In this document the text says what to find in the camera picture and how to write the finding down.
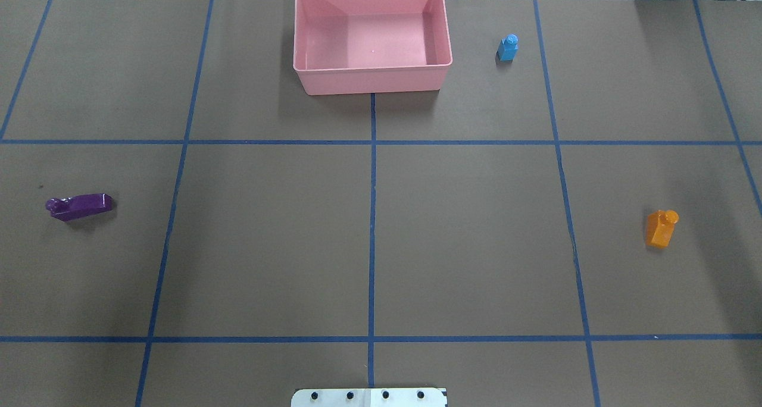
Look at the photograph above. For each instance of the orange block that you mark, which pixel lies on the orange block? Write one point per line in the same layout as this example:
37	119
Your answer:
660	228

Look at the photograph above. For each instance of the purple block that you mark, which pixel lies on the purple block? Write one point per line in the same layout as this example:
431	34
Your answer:
78	207

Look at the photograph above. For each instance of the pink plastic box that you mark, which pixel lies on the pink plastic box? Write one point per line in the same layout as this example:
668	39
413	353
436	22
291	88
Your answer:
371	46

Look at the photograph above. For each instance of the small blue block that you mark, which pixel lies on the small blue block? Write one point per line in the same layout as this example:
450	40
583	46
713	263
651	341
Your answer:
507	48

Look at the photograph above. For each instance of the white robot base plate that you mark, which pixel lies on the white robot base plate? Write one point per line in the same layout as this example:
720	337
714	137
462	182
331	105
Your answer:
400	396

